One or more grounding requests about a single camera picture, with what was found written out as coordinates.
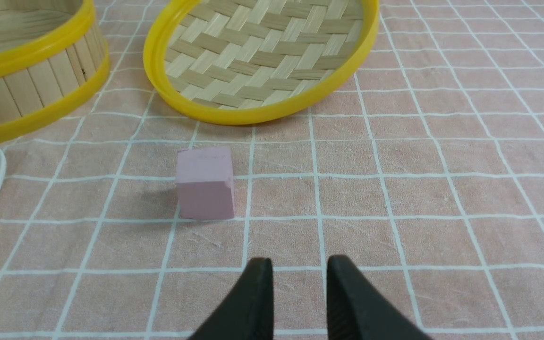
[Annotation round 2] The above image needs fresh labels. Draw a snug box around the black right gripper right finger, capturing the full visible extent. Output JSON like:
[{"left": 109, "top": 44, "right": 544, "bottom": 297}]
[{"left": 326, "top": 255, "right": 431, "bottom": 340}]

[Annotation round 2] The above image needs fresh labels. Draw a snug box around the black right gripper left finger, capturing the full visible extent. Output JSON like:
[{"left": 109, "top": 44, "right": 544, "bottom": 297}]
[{"left": 189, "top": 257, "right": 274, "bottom": 340}]

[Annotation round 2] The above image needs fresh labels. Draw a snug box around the pink wooden cube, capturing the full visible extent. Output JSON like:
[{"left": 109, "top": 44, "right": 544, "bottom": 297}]
[{"left": 175, "top": 146, "right": 235, "bottom": 221}]

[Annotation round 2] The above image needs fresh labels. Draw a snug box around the pink checkered tablecloth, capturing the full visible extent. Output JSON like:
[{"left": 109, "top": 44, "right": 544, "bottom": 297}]
[{"left": 0, "top": 0, "right": 544, "bottom": 340}]

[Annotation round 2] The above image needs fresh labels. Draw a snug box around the woven bamboo steamer lid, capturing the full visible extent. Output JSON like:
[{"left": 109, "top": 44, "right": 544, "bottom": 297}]
[{"left": 143, "top": 0, "right": 380, "bottom": 126}]

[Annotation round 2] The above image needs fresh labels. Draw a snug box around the bamboo steamer basket yellow rim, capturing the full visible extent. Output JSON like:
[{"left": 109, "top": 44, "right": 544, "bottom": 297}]
[{"left": 0, "top": 0, "right": 110, "bottom": 143}]

